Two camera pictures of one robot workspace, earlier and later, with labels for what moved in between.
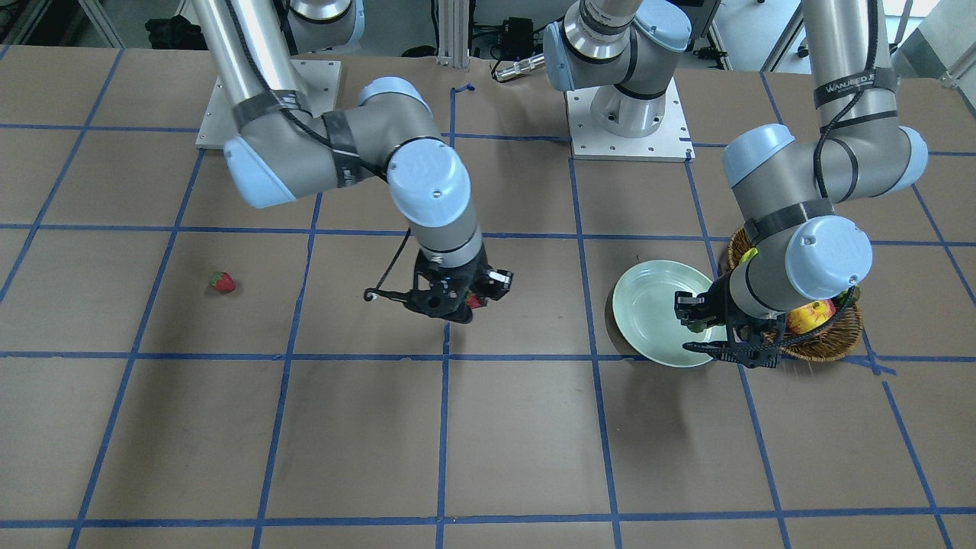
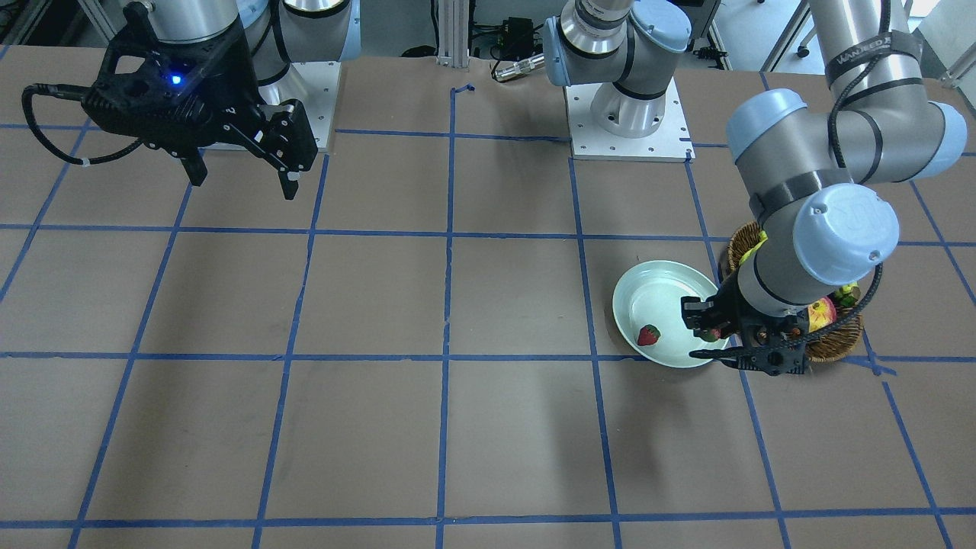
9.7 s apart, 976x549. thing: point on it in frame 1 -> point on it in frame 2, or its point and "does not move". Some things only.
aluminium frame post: [454, 33] does not move
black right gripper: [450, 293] -> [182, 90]
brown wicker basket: [817, 347] does not move
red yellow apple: [810, 316] does not move
